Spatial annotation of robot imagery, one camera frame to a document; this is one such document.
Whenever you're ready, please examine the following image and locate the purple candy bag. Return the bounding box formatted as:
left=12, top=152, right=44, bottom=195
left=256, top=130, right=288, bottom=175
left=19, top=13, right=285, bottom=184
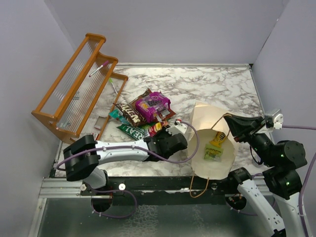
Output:
left=135, top=91, right=171, bottom=123

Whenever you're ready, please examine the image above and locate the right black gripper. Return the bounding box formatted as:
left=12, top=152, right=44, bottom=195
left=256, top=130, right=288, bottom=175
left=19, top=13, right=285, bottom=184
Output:
left=224, top=111, right=277, bottom=165

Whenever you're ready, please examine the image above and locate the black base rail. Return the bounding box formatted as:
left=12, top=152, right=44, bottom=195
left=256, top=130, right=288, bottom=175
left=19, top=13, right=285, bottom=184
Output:
left=81, top=169, right=250, bottom=206

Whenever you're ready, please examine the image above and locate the grey metal box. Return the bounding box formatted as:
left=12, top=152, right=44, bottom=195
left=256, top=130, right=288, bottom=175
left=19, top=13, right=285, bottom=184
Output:
left=94, top=116, right=106, bottom=130

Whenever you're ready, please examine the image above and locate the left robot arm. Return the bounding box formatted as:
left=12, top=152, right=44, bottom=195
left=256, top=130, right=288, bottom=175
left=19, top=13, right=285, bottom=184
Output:
left=63, top=133, right=188, bottom=195

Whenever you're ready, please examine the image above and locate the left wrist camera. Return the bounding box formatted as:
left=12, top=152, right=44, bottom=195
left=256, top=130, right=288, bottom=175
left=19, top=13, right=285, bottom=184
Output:
left=166, top=119, right=188, bottom=135

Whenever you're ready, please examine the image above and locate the brown snack packet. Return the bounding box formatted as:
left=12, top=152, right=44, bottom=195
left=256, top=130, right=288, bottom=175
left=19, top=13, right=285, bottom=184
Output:
left=114, top=103, right=147, bottom=127

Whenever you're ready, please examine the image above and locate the white paper bag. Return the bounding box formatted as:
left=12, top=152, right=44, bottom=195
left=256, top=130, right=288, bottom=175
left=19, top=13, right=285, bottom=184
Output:
left=186, top=100, right=239, bottom=198

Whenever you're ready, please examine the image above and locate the orange fruit candy bag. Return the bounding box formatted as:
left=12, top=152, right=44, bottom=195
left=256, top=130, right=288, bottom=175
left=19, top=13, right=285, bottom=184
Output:
left=148, top=121, right=168, bottom=137

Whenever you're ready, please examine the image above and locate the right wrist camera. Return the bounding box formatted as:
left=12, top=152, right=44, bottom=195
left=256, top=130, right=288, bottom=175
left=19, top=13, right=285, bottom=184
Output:
left=265, top=109, right=283, bottom=132

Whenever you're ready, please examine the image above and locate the light green mints packet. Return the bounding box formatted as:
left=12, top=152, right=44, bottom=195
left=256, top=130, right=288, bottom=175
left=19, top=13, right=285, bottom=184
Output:
left=203, top=144, right=223, bottom=162

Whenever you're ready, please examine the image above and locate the yellow snack packet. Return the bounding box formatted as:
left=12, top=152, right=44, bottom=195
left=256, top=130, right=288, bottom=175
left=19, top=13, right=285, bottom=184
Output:
left=209, top=131, right=227, bottom=147

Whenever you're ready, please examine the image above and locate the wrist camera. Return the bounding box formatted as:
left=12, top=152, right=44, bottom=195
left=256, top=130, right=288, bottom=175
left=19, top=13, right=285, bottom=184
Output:
left=166, top=119, right=188, bottom=135
left=265, top=109, right=283, bottom=132

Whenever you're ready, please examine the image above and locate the green chips bag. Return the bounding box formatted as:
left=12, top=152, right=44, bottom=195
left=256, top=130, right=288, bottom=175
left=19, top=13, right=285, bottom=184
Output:
left=117, top=120, right=171, bottom=141

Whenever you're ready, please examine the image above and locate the orange wooden rack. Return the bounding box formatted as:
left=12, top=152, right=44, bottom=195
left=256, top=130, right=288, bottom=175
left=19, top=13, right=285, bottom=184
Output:
left=32, top=33, right=128, bottom=144

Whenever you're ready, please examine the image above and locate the red chips bag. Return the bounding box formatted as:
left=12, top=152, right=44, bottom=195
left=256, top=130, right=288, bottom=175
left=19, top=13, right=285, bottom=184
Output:
left=142, top=87, right=176, bottom=123

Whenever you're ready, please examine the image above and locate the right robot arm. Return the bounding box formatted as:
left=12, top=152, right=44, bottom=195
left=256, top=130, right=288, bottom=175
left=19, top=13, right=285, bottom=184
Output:
left=223, top=110, right=313, bottom=237

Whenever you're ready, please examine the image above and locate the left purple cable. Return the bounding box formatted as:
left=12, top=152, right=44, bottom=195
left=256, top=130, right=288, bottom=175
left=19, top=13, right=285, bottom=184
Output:
left=55, top=120, right=199, bottom=171

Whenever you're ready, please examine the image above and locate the green capped marker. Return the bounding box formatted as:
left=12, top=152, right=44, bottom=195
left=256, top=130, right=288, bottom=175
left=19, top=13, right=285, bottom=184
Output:
left=109, top=78, right=118, bottom=95

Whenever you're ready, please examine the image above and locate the teal snack packet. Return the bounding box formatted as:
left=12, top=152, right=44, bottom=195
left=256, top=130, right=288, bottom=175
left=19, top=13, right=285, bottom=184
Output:
left=109, top=109, right=130, bottom=125

